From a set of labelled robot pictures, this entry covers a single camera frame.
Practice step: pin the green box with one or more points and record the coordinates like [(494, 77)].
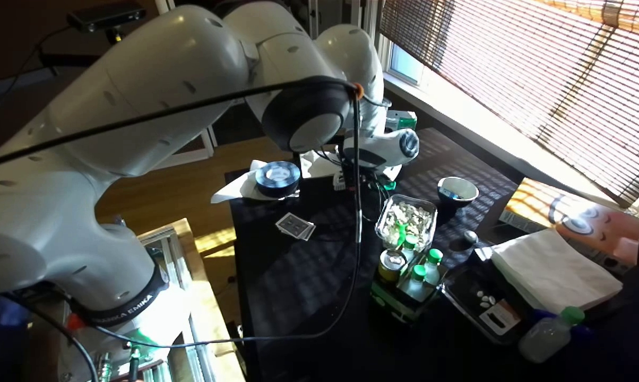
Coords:
[(399, 301)]

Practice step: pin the green capped squeeze bottle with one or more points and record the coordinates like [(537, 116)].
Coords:
[(549, 337)]

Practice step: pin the folded white napkin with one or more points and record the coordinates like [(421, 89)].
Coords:
[(319, 167)]

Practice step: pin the black mounted camera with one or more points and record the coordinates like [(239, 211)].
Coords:
[(106, 18)]

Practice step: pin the blue tape roll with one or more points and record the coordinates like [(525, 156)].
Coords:
[(277, 176)]

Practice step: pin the black electronic scale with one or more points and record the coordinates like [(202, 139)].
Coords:
[(478, 301)]

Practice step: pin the white label card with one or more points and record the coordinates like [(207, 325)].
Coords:
[(499, 316)]

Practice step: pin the green capped small bottle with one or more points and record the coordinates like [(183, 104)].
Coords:
[(416, 280), (436, 267)]

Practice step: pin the small green lid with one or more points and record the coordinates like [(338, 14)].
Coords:
[(388, 185)]

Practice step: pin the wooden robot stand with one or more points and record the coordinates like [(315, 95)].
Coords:
[(204, 310)]

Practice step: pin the small card pack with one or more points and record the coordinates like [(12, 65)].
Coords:
[(295, 225)]

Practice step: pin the clear plastic container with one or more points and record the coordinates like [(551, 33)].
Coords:
[(406, 220)]

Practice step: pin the white paper sheet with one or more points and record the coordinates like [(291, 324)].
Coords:
[(237, 187)]

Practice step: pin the pink plush toy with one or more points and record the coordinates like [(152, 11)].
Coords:
[(602, 228)]

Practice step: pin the metal spoon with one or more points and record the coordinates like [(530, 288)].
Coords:
[(471, 239)]

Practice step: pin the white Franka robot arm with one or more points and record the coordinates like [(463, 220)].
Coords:
[(156, 107)]

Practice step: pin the green plastic utensil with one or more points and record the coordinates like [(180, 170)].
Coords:
[(401, 235)]

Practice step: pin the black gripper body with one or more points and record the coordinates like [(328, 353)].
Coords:
[(363, 163)]

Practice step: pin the yellow striped book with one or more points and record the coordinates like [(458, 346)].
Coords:
[(537, 204)]

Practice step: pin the white folded towel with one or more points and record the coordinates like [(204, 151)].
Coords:
[(554, 270)]

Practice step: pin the bamboo window blind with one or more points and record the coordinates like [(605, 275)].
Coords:
[(544, 77)]

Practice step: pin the yellow tin can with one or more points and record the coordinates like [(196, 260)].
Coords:
[(392, 267)]

